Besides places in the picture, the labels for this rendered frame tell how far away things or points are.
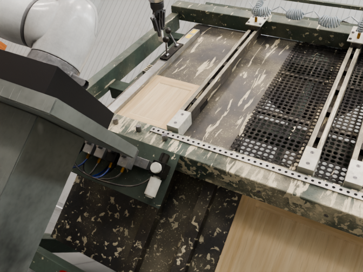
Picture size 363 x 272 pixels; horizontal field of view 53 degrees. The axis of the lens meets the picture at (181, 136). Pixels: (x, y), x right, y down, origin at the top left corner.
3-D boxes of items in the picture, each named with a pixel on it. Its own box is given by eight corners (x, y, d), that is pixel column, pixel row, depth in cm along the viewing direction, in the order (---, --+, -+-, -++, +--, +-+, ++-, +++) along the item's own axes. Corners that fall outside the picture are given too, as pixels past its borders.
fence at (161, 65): (106, 116, 185) (103, 110, 182) (193, 34, 244) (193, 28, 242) (113, 119, 183) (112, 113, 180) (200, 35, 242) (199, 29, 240)
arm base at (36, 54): (68, 77, 97) (76, 59, 98) (4, 58, 104) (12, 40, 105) (97, 102, 115) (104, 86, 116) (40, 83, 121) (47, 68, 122)
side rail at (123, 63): (71, 113, 199) (66, 97, 192) (173, 26, 268) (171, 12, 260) (80, 116, 197) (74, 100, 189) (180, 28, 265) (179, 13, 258)
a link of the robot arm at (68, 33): (72, 61, 102) (103, -6, 106) (13, 39, 104) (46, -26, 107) (86, 81, 118) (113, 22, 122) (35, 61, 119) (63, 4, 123)
